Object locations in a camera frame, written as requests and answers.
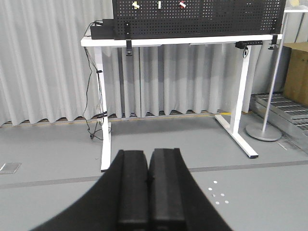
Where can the grey pole stand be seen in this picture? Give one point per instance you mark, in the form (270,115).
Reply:
(267,132)

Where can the yellow toggle switch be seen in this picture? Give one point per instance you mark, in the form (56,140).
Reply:
(135,5)

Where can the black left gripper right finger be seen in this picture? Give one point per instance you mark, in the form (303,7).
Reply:
(176,201)

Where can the black panel clamp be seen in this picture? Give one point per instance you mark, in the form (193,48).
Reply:
(274,35)
(127,28)

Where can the grey pleated curtain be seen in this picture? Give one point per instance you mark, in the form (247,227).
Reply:
(44,72)

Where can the black perforated pegboard panel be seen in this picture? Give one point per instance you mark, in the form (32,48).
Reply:
(200,18)

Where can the right black panel clamp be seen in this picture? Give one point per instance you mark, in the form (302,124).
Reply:
(274,35)

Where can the left black panel clamp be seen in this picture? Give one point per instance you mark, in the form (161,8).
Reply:
(127,28)

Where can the black power box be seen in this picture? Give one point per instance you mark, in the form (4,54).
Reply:
(103,29)

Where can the white standing desk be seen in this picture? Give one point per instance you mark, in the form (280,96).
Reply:
(231,127)

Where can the black desk control box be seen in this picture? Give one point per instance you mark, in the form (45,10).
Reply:
(243,45)

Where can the red toggle switch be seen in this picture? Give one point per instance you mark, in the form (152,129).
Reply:
(182,4)

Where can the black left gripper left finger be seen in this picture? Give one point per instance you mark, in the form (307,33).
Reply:
(118,201)

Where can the metal grating platform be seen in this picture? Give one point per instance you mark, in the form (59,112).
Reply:
(292,119)

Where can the green white toggle switch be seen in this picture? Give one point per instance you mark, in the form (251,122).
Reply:
(159,4)

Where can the brown cardboard box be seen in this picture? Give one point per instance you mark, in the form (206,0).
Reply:
(296,84)

